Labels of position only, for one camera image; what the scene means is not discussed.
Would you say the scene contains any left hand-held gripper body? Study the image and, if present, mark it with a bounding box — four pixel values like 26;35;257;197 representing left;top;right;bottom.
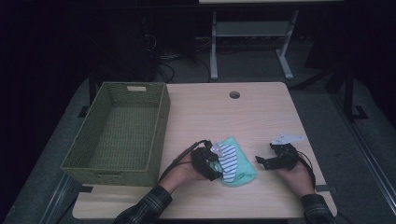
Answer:
190;140;224;181

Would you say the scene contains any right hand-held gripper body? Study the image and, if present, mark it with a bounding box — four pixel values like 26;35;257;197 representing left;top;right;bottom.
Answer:
268;133;305;172

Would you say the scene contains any mint green small shirt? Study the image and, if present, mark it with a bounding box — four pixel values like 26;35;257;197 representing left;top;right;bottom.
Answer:
212;135;259;189

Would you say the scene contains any green woven basket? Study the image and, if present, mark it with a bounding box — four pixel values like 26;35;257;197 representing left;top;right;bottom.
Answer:
60;81;172;188

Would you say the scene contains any person's left hand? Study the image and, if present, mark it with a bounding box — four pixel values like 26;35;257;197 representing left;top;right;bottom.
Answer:
167;153;207;194

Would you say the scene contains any person's right hand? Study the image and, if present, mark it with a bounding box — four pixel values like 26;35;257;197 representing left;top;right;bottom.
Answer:
275;161;316;198

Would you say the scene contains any black metal stand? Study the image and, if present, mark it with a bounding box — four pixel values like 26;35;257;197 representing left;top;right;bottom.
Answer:
289;60;370;122

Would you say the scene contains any white metal stand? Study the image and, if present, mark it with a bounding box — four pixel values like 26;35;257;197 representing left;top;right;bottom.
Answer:
208;8;300;81

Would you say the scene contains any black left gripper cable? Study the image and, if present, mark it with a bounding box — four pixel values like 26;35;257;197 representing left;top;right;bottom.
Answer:
158;139;213;184

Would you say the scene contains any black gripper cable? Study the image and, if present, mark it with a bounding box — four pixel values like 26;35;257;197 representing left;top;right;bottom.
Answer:
158;139;213;184
296;150;318;190

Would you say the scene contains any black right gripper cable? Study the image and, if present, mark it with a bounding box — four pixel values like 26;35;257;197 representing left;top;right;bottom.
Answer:
296;150;318;190

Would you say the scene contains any aluminium floor rail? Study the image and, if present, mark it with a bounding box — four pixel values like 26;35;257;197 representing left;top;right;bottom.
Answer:
330;92;396;216
39;172;80;224

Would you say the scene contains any tangle of floor cables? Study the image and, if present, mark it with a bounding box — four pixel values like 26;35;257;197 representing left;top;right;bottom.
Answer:
141;31;213;84

